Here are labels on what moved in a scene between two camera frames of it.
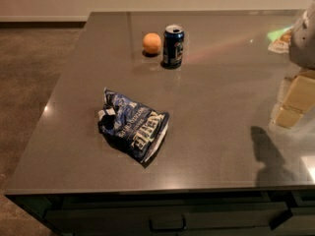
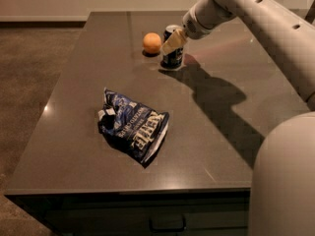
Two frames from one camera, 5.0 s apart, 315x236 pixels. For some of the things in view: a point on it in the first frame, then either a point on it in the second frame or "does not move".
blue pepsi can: x=173 y=45 does not move
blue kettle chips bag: x=132 y=128 does not move
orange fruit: x=152 y=43 does not move
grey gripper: x=303 y=43 → x=196 y=26
